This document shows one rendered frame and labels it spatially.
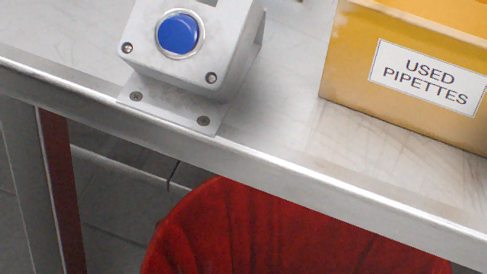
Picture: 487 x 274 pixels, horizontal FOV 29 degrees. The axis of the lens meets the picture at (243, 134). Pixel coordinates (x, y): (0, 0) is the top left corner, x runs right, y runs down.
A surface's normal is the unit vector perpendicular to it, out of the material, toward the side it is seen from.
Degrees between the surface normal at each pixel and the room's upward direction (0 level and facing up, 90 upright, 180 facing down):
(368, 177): 0
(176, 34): 60
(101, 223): 0
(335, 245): 78
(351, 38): 90
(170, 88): 0
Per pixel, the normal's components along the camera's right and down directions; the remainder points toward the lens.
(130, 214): 0.07, -0.58
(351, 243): -0.44, 0.56
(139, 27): -0.12, -0.13
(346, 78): -0.38, 0.73
